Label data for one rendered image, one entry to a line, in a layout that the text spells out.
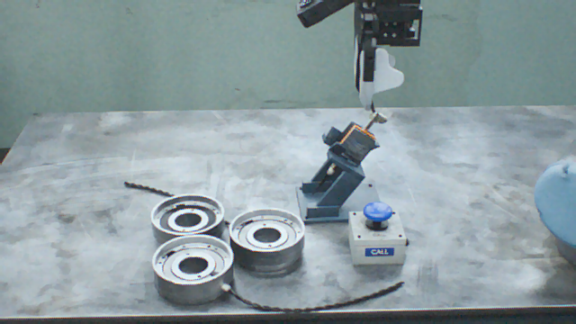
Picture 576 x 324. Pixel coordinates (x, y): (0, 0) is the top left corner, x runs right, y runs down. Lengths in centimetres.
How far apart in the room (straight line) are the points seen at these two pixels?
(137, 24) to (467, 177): 163
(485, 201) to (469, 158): 14
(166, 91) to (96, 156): 140
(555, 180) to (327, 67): 184
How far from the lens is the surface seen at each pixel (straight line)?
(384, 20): 98
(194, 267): 100
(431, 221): 112
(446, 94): 276
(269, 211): 105
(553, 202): 89
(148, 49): 264
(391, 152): 129
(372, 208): 100
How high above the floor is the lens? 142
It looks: 29 degrees down
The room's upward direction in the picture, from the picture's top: straight up
